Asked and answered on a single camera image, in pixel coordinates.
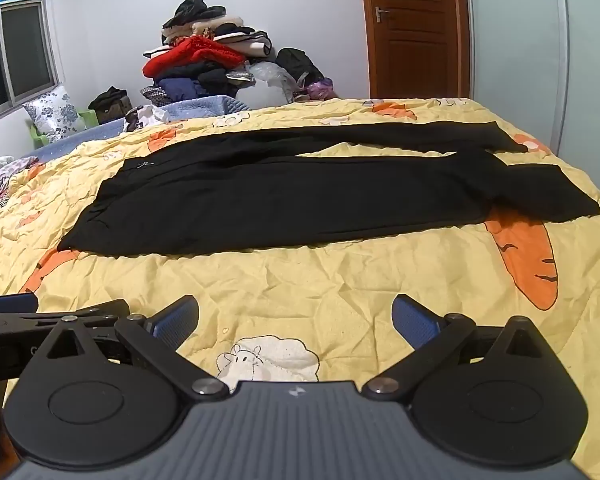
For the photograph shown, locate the black pants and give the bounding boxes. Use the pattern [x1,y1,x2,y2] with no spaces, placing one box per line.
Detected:
[59,122,600,257]

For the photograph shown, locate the yellow carrot print quilt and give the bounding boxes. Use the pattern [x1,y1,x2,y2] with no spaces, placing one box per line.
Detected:
[0,99,600,479]

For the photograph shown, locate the floral white pillow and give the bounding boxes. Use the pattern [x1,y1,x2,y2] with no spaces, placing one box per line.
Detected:
[23,84,77,122]

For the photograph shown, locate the green plastic basket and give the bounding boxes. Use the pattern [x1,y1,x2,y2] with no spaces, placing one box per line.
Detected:
[28,110,98,150]

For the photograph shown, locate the dark brown bag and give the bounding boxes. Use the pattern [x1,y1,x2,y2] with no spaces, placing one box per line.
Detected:
[88,87,132,125]

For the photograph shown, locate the blue bed sheet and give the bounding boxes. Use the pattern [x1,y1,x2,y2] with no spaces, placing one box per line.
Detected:
[28,96,250,162]

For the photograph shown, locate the sliding glass window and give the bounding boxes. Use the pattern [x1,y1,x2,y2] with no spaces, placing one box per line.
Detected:
[0,0,59,118]

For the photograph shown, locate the pile of mixed clothes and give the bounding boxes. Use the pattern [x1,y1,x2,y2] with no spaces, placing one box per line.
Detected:
[140,0,337,110]

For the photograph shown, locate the red knitted garment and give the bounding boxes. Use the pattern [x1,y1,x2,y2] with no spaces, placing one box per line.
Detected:
[143,36,246,78]

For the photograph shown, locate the white wardrobe sliding door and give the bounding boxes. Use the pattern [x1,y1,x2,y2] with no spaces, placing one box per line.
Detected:
[468,0,600,189]

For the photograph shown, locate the brown wooden door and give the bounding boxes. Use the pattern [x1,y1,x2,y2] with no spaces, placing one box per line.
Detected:
[363,0,471,99]

